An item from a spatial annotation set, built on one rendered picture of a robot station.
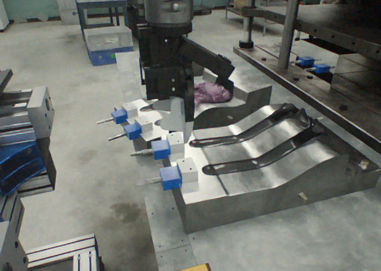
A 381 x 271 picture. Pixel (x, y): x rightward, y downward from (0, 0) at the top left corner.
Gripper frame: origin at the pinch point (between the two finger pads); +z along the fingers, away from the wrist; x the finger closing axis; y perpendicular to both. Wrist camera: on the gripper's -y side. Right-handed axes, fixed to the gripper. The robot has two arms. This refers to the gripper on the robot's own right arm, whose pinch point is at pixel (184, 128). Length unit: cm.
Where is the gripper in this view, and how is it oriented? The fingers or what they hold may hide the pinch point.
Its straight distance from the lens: 55.1
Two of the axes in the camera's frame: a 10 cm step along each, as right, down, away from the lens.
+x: 2.8, 5.0, -8.2
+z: 0.0, 8.5, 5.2
